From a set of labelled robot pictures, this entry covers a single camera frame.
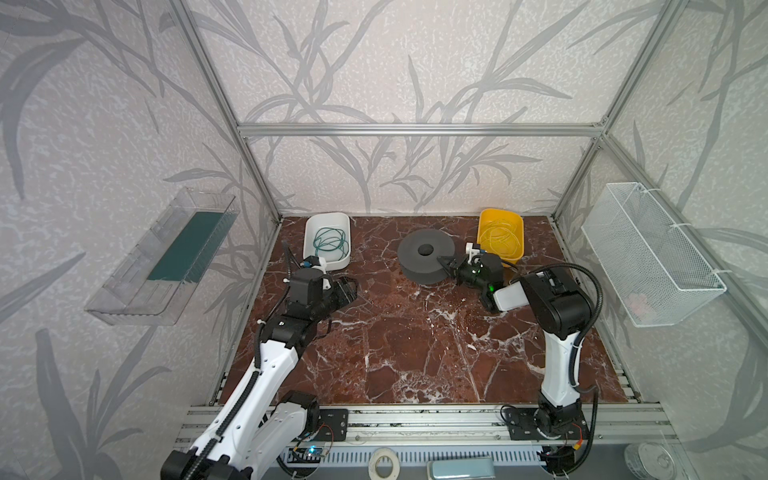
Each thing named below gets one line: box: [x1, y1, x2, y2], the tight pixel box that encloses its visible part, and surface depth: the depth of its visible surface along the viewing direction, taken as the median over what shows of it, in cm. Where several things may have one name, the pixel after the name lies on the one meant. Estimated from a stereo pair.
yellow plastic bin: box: [477, 208, 525, 267], surface depth 114 cm
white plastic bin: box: [303, 212, 351, 271], surface depth 114 cm
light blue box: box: [427, 458, 496, 480], surface depth 65 cm
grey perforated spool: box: [398, 229, 456, 285], surface depth 103 cm
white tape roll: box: [368, 447, 401, 480], surface depth 69 cm
